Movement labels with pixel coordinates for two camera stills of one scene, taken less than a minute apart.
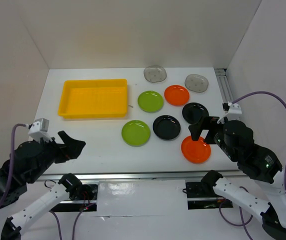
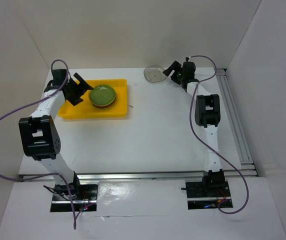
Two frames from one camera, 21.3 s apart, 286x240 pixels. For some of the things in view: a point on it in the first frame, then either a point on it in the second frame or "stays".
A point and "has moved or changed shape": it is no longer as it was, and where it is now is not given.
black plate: [193, 112] -> [104, 107]
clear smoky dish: [196, 83] has moved or changed shape
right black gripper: [195, 128] -> [175, 66]
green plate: [150, 101] -> [102, 96]
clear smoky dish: [155, 73] stays
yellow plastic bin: [94, 98] stays
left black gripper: [73, 148] -> [75, 100]
